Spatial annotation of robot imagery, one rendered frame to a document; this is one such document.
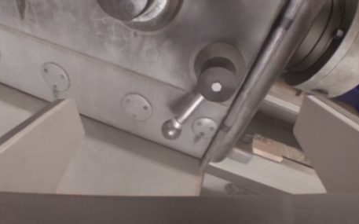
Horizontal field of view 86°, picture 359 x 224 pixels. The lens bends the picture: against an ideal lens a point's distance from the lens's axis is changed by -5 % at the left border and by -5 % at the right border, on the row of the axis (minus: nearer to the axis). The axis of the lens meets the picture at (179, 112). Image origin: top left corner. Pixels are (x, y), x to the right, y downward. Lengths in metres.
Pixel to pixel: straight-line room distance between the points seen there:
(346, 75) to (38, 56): 0.58
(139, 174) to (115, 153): 0.06
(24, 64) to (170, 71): 0.28
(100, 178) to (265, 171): 0.34
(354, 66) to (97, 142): 0.51
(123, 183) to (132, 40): 0.24
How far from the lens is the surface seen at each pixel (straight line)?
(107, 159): 0.40
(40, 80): 0.46
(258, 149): 0.49
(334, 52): 0.48
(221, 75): 0.23
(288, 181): 0.52
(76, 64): 0.39
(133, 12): 0.23
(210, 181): 0.53
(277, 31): 0.28
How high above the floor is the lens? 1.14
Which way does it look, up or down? 36 degrees down
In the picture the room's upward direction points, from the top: 20 degrees clockwise
